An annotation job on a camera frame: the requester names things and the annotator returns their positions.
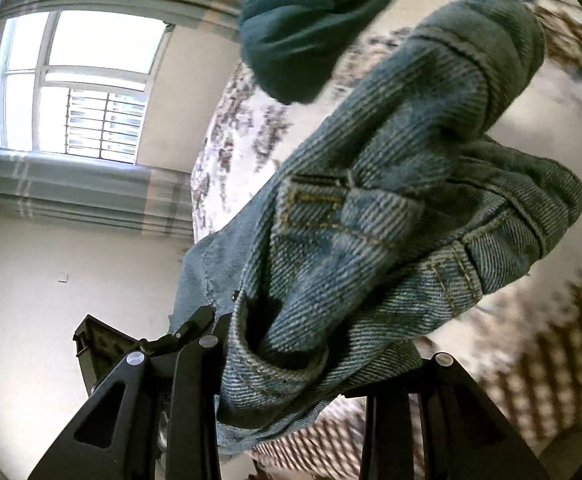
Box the blue denim pants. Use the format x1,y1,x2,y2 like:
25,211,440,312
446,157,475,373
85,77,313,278
168,0,582,456

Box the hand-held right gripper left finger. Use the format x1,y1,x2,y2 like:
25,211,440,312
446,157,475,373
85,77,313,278
28,305,232,480

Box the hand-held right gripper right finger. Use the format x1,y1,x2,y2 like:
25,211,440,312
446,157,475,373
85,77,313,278
358,351,542,480

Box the barred window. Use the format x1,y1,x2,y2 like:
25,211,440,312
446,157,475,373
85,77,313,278
0,10,172,166

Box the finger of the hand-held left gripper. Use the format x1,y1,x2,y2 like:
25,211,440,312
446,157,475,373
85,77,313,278
73,315,144,398

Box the dark green blanket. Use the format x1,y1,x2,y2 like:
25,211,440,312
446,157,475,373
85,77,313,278
221,0,416,106

